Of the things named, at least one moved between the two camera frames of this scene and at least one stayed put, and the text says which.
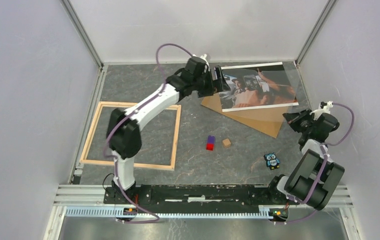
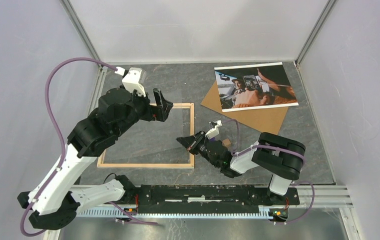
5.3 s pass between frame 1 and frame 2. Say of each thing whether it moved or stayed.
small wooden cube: stayed
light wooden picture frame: moved
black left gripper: moved
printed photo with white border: stayed
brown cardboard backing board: stayed
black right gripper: moved
